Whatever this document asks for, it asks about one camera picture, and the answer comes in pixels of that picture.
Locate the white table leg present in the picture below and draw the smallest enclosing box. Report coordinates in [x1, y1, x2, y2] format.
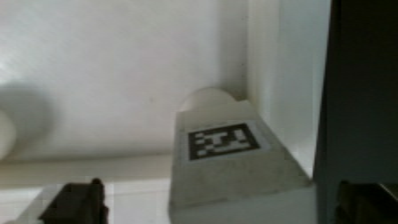
[167, 101, 318, 224]

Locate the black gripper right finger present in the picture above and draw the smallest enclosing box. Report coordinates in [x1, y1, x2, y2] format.
[334, 181, 398, 224]

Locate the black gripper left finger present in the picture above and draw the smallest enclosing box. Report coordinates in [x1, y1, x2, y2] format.
[40, 178, 109, 224]

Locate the white square tabletop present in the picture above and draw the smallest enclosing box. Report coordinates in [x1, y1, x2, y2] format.
[0, 0, 334, 188]

